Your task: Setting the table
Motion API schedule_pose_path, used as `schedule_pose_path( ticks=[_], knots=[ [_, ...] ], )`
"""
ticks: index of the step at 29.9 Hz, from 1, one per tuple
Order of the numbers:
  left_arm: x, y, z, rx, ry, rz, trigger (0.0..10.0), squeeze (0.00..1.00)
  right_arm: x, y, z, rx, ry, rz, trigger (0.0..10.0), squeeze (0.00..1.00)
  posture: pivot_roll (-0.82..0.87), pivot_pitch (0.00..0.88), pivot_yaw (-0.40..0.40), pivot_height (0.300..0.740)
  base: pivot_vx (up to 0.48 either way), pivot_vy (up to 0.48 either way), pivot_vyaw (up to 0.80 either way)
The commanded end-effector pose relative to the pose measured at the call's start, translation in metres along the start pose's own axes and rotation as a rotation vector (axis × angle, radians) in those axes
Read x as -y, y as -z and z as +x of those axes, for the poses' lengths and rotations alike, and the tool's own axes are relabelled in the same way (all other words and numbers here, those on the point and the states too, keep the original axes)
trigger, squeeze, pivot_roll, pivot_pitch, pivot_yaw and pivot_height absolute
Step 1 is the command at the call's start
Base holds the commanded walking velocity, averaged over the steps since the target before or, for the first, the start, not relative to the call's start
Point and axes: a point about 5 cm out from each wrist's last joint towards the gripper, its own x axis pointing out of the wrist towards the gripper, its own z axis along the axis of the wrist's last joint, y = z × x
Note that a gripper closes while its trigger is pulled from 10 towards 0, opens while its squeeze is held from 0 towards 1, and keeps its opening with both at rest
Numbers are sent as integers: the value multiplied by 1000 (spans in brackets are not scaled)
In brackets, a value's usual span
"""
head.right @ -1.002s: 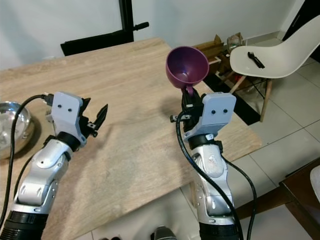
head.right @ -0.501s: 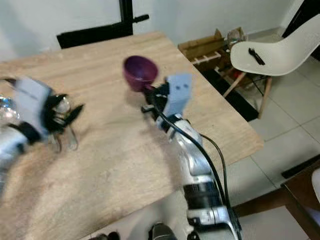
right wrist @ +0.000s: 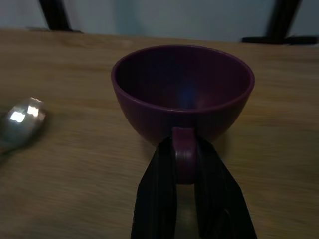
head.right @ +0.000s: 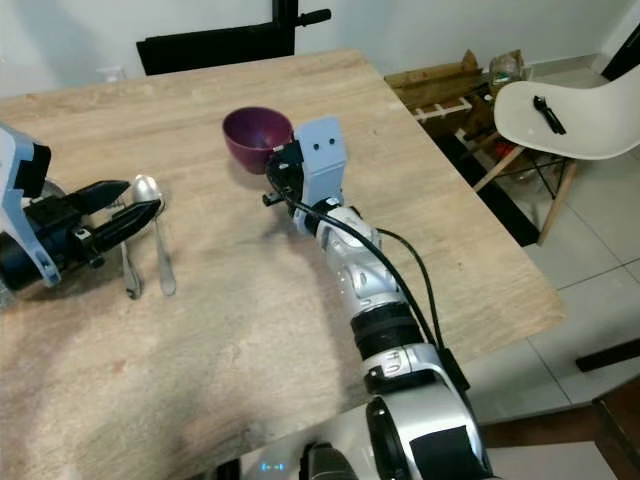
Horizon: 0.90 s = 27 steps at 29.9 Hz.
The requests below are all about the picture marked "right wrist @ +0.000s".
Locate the steel spoon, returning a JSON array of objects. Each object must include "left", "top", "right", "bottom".
[{"left": 0, "top": 97, "right": 49, "bottom": 162}]

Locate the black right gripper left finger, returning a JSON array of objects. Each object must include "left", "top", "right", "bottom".
[{"left": 131, "top": 138, "right": 178, "bottom": 239}]

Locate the black slanted stand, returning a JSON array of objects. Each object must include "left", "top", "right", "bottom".
[{"left": 241, "top": 0, "right": 319, "bottom": 46}]

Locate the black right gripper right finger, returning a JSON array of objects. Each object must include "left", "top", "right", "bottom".
[{"left": 194, "top": 138, "right": 257, "bottom": 239}]

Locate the black upright stand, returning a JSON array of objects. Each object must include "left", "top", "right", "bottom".
[{"left": 24, "top": 0, "right": 84, "bottom": 33}]

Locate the dark cup with handle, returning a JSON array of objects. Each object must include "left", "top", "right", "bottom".
[{"left": 111, "top": 44, "right": 255, "bottom": 185}]

